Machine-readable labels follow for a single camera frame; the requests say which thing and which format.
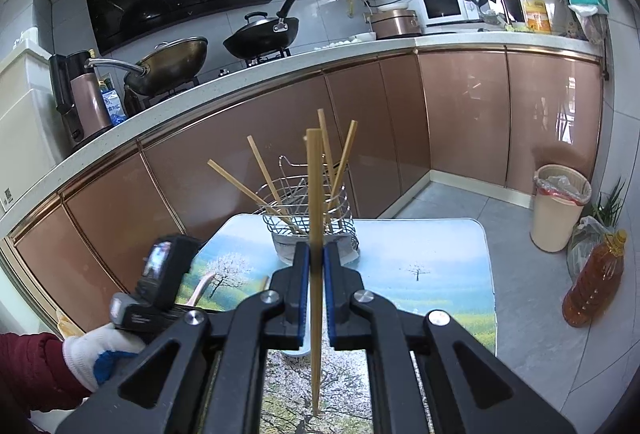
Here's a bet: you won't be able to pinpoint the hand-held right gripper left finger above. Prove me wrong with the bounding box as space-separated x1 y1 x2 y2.
55 241 312 434

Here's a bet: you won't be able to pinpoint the person's left forearm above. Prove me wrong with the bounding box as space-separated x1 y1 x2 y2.
0 330 94 416

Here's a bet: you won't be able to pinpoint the pink ceramic spoon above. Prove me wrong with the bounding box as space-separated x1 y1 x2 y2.
186 270 217 311

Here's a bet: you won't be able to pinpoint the green onions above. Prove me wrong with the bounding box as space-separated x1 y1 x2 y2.
589 178 629 228

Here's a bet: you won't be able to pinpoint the person's left hand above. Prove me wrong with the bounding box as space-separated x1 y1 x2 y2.
61 321 152 395

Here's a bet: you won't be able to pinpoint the bronze pan with lid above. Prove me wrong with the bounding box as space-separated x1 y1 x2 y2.
86 35 209 98

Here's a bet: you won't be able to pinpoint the clear plastic bag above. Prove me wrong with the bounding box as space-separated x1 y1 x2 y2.
566 215 614 283

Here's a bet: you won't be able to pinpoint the white appliance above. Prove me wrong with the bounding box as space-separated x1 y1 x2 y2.
0 28 67 211

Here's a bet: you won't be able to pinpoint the wire utensil holder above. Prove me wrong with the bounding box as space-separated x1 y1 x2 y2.
259 154 362 266

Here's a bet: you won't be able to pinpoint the white microwave oven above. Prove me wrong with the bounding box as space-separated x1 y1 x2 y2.
416 0 477 28

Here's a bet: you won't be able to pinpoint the bamboo chopstick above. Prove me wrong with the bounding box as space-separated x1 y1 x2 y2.
304 128 326 418
316 108 337 196
324 119 359 226
206 158 302 236
246 135 283 207

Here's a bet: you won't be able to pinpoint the yellow packet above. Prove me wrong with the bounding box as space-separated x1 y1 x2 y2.
521 0 552 36

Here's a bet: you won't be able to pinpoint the beige trash bin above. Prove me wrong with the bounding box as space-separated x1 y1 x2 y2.
529 163 593 255

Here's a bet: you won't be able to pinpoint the white kitchen countertop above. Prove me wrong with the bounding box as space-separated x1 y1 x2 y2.
0 31 606 228

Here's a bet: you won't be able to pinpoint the brown kitchen cabinets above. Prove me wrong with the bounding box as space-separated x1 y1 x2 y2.
0 44 608 333

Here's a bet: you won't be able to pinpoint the pink black electric kettle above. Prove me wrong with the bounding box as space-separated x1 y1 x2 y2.
49 50 114 146

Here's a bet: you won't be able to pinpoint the blue packet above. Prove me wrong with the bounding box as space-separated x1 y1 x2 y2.
99 78 127 126

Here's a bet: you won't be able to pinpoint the bronze rice cooker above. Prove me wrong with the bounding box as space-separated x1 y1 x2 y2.
369 8 422 41

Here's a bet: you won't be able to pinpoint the black wok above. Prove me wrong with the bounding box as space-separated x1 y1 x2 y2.
221 0 307 61

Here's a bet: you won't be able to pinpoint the cooking oil bottle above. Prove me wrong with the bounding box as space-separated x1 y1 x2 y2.
561 228 629 328

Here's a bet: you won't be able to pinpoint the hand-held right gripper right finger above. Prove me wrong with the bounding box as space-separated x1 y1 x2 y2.
324 240 576 434

